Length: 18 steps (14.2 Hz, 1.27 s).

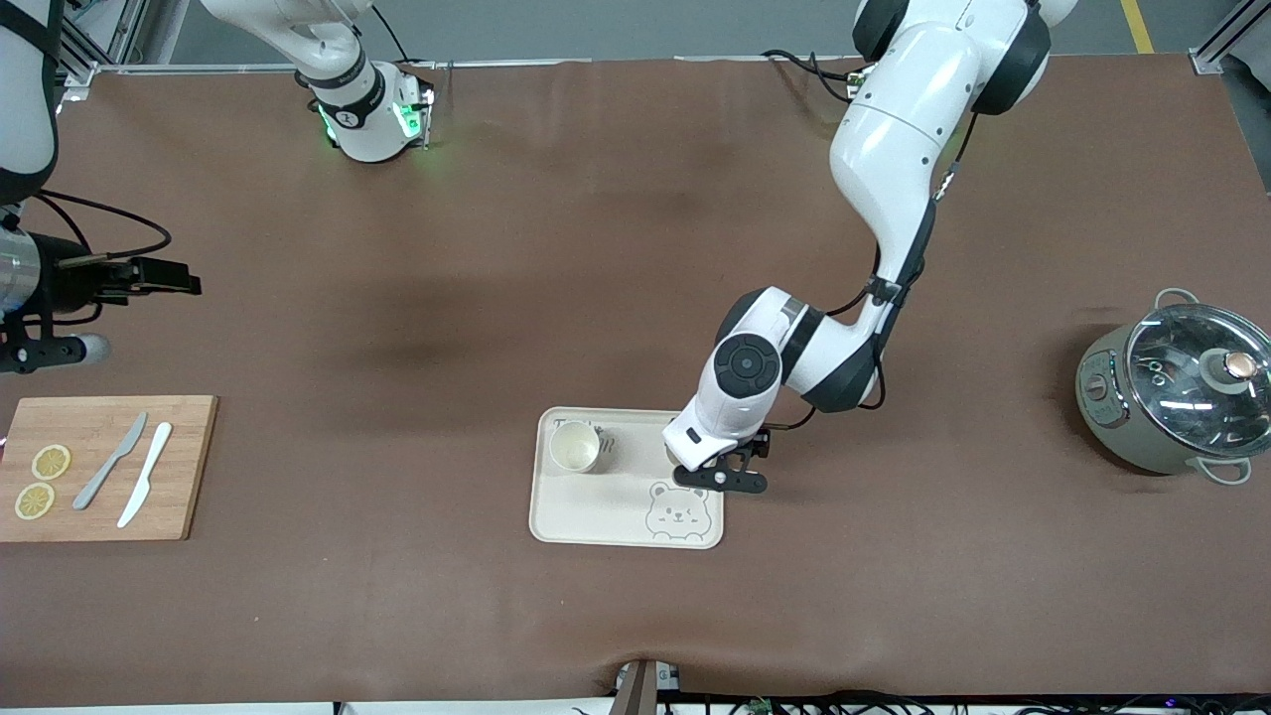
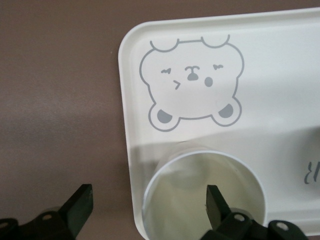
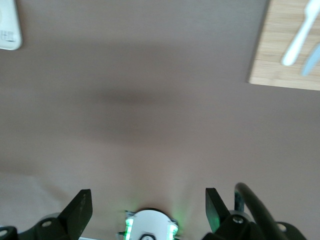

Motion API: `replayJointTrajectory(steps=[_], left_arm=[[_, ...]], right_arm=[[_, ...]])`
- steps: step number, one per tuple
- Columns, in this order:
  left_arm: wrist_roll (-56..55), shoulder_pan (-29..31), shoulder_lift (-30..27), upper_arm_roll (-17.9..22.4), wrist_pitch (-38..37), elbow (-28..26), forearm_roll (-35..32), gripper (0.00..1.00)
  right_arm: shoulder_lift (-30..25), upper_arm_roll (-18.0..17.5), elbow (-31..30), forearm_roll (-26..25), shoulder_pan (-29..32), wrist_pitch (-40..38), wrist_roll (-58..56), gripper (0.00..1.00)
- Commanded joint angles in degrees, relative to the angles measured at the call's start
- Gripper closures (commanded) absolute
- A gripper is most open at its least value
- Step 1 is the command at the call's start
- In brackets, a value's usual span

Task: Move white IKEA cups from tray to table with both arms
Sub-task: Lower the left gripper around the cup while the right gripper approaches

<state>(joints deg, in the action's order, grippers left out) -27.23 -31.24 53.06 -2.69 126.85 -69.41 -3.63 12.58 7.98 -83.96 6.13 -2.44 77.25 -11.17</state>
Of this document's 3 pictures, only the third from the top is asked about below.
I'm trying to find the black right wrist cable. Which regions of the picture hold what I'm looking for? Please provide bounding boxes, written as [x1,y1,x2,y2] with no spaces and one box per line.
[234,182,287,240]

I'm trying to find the wooden cutting board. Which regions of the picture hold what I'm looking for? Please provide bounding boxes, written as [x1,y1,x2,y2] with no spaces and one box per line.
[247,0,320,91]

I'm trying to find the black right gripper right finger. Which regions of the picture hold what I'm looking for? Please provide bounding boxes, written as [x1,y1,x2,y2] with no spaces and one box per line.
[199,187,307,240]

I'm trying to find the white bear print tray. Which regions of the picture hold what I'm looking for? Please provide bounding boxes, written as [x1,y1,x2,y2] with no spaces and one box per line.
[0,0,23,51]

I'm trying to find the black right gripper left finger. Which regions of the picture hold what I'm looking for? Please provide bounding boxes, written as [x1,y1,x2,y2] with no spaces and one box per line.
[0,189,93,240]

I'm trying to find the grey plastic utensil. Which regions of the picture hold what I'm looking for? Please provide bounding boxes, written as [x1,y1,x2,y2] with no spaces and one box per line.
[301,46,320,77]

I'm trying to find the white plastic utensil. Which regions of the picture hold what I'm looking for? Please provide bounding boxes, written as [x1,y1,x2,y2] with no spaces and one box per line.
[281,0,320,67]

